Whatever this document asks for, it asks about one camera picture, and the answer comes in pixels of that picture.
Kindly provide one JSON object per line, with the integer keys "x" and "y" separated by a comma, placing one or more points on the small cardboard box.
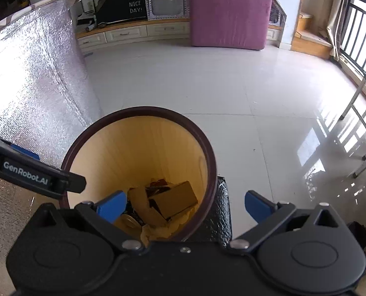
{"x": 173, "y": 200}

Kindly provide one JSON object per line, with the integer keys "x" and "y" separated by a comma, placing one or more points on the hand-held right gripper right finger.
{"x": 258, "y": 208}

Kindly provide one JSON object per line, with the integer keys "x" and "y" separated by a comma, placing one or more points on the beige curtain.
{"x": 339, "y": 12}

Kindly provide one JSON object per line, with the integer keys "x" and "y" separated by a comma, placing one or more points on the yellow waste bin brown rim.
{"x": 133, "y": 148}

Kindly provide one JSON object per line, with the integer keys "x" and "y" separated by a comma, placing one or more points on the white plastic bag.
{"x": 158, "y": 231}

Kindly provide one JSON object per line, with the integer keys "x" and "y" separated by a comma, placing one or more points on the wooden staircase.
{"x": 309, "y": 37}

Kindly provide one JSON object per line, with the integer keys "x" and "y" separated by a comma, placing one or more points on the crushed clear plastic bottle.
{"x": 129, "y": 222}

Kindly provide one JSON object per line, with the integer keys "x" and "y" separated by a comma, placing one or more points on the low cream drawer bench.
{"x": 124, "y": 34}

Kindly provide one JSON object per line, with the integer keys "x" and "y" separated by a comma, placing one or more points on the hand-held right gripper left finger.
{"x": 112, "y": 208}

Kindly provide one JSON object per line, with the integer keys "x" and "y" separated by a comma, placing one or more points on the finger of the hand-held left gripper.
{"x": 25, "y": 174}
{"x": 25, "y": 152}

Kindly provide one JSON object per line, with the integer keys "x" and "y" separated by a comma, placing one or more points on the black chalkboard sign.
{"x": 121, "y": 3}

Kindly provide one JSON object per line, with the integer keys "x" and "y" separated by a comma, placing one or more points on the pink mattress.
{"x": 229, "y": 9}

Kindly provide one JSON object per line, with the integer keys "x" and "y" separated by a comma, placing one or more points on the window with balcony railing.
{"x": 363, "y": 27}

